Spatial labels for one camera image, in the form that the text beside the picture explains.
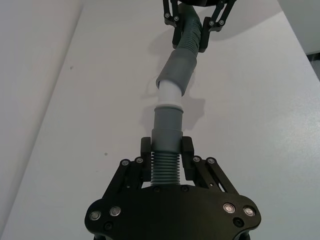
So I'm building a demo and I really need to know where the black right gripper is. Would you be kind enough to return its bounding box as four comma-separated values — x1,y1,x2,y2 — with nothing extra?
162,0,237,53

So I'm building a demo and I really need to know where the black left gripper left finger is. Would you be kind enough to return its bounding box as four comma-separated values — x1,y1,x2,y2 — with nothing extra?
106,136,153,199

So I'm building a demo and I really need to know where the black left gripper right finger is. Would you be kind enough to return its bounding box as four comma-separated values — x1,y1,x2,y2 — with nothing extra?
181,136,240,195

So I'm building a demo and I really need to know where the grey corrugated hose with cuff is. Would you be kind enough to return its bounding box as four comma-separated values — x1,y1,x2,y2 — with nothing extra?
150,103,185,187
155,5,202,98

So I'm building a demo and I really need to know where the white plastic pipe connector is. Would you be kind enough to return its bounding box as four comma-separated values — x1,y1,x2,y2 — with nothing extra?
156,78,183,106

